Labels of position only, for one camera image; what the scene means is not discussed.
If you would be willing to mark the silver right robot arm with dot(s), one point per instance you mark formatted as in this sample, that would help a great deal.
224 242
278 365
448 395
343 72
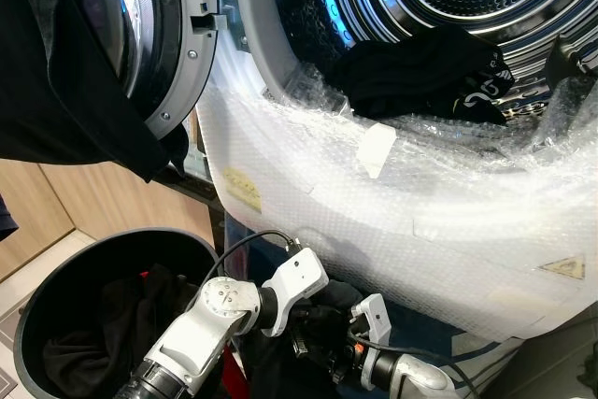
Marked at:
416 380

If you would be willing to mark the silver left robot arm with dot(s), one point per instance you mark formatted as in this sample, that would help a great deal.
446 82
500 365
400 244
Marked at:
201 334

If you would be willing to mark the bubble-wrapped white washing machine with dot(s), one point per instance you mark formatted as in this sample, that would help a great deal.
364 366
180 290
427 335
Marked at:
420 221

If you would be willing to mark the black clothes pile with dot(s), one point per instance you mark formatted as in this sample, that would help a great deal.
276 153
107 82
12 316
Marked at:
93 343

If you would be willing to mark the yellow rectangular sticker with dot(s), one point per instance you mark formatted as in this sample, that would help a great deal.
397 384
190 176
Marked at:
243 190

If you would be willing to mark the white tape strip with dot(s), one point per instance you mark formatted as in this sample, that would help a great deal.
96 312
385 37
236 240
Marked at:
377 149

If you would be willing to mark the black round laundry basket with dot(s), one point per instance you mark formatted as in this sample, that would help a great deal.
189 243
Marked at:
93 257

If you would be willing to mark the yellow triangle warning sticker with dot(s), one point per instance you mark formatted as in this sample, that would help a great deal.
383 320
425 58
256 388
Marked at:
565 268

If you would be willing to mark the light wooden cabinet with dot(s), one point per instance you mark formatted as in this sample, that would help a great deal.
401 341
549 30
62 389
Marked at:
93 203

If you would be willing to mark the black garment with white print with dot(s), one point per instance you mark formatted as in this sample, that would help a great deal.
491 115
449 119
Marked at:
402 77

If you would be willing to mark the grey round washer door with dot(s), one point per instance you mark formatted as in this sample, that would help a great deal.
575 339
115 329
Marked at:
192 44

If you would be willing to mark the grey rubber door gasket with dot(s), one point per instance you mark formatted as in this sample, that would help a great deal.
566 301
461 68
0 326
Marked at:
252 7

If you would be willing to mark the black garment hung on door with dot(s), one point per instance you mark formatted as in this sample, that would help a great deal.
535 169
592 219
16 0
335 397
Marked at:
56 91

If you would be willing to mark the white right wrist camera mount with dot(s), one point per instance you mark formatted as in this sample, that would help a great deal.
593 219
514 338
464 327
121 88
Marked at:
372 317

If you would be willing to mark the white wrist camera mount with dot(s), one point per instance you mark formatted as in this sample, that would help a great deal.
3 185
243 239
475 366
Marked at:
299 282
372 317

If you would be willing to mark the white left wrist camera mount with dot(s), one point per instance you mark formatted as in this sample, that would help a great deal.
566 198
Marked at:
299 282

